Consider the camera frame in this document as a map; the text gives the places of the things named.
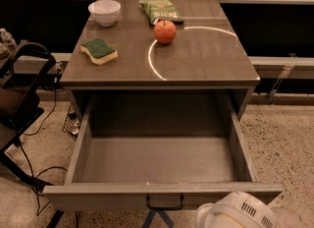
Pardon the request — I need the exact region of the black drawer handle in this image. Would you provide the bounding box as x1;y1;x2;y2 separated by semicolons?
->
146;196;184;210

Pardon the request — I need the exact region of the green chip bag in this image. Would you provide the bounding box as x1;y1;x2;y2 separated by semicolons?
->
139;0;184;25

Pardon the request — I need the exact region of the black floor cable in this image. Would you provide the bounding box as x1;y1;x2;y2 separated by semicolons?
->
16;74;69;216

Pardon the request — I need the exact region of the green yellow sponge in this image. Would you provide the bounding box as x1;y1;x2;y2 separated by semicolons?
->
80;38;118;65

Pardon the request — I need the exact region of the white ceramic bowl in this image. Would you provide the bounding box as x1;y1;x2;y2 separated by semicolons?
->
88;0;121;27

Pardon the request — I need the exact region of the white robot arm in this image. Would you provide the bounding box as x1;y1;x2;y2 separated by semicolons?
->
194;192;303;228

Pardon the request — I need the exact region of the wire mesh basket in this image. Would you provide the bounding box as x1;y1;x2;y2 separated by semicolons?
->
63;105;80;138

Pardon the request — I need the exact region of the grey top drawer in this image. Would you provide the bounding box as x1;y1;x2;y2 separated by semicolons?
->
44;91;283;211

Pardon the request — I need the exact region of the grey wooden cabinet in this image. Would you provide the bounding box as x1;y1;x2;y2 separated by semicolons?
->
61;0;260;116

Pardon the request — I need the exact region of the black cart frame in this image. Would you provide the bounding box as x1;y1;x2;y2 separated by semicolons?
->
0;40;65;228

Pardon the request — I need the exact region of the red apple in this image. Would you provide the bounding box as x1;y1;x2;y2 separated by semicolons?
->
154;21;177;44

